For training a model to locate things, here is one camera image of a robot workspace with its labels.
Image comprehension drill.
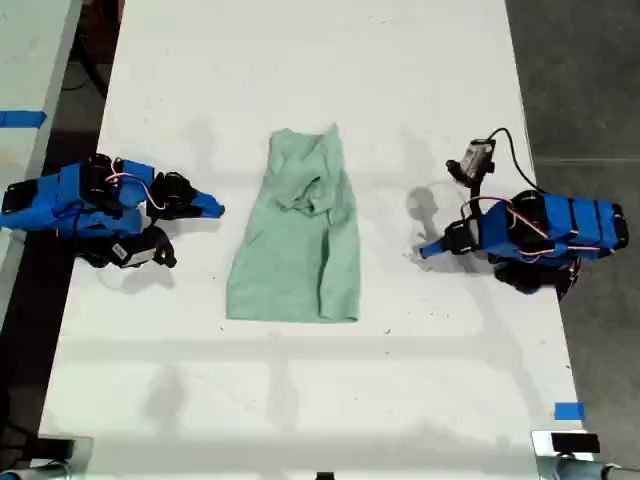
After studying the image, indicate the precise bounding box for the pale green T-shirt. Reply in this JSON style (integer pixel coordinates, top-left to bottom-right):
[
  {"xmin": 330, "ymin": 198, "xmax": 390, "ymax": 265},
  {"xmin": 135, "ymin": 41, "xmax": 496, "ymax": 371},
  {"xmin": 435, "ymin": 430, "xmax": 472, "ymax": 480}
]
[{"xmin": 225, "ymin": 122, "xmax": 362, "ymax": 324}]

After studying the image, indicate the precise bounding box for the long blue tape strip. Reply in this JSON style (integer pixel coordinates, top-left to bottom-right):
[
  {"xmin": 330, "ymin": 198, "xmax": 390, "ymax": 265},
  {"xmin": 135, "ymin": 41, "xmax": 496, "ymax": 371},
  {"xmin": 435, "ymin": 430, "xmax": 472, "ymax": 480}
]
[{"xmin": 0, "ymin": 110, "xmax": 48, "ymax": 129}]

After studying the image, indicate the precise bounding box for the white side table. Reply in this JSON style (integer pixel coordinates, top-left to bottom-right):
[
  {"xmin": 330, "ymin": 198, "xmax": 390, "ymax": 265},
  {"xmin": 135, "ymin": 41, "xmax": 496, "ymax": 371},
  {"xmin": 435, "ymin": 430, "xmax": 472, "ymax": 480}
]
[{"xmin": 0, "ymin": 0, "xmax": 84, "ymax": 324}]

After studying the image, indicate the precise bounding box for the small blue tape square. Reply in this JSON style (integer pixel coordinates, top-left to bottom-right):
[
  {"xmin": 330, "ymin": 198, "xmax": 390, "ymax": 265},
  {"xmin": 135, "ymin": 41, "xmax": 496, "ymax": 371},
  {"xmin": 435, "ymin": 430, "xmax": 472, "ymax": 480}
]
[{"xmin": 553, "ymin": 401, "xmax": 586, "ymax": 421}]

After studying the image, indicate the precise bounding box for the metal table clamp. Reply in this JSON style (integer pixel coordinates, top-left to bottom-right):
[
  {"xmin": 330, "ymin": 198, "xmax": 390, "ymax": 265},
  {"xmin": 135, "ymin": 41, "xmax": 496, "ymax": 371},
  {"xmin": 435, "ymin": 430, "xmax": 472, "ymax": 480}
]
[
  {"xmin": 530, "ymin": 429, "xmax": 640, "ymax": 480},
  {"xmin": 0, "ymin": 434, "xmax": 96, "ymax": 480}
]

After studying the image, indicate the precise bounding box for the small black box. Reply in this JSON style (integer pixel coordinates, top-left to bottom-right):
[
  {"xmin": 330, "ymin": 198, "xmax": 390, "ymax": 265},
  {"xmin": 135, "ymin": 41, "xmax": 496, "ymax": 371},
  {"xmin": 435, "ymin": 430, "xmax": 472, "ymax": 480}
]
[
  {"xmin": 550, "ymin": 432, "xmax": 601, "ymax": 454},
  {"xmin": 29, "ymin": 436, "xmax": 77, "ymax": 460}
]

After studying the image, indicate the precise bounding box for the silver black camera on gripper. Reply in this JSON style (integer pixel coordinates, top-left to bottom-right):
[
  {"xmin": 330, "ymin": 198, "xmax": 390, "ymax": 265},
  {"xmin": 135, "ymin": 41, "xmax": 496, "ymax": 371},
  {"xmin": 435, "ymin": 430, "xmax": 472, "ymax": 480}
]
[{"xmin": 445, "ymin": 138, "xmax": 498, "ymax": 200}]

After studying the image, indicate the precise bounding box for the black camera cable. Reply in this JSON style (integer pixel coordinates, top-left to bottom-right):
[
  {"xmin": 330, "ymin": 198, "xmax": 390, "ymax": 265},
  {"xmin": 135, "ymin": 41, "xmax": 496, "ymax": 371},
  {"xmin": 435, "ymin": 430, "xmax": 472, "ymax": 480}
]
[{"xmin": 488, "ymin": 127, "xmax": 546, "ymax": 195}]

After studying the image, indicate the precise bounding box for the black floor cable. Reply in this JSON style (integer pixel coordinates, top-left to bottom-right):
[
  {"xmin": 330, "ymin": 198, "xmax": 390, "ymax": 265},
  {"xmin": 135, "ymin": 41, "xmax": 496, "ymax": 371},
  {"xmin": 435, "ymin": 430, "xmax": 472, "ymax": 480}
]
[{"xmin": 62, "ymin": 45, "xmax": 108, "ymax": 99}]

